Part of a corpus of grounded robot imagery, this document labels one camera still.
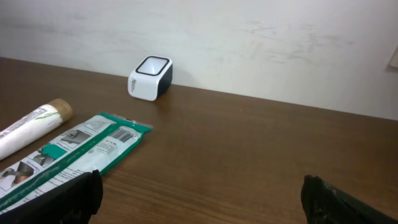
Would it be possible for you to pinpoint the white barcode scanner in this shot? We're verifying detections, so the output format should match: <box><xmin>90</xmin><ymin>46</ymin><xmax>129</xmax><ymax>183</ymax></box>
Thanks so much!
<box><xmin>127</xmin><ymin>55</ymin><xmax>173</xmax><ymax>101</ymax></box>

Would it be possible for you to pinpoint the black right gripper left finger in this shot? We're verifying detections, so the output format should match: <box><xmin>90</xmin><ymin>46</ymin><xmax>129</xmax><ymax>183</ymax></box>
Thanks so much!
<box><xmin>1</xmin><ymin>170</ymin><xmax>103</xmax><ymax>224</ymax></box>

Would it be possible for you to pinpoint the white tube gold cap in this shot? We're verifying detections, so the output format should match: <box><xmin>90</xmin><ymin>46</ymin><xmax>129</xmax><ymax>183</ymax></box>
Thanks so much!
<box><xmin>1</xmin><ymin>98</ymin><xmax>73</xmax><ymax>160</ymax></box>

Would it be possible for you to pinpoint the green white 3M package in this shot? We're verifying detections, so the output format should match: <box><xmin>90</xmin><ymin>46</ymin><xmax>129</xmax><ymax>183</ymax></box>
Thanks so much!
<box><xmin>1</xmin><ymin>113</ymin><xmax>152</xmax><ymax>213</ymax></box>

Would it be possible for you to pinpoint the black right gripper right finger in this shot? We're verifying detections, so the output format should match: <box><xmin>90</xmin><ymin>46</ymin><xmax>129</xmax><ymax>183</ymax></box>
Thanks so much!
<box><xmin>301</xmin><ymin>175</ymin><xmax>397</xmax><ymax>224</ymax></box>

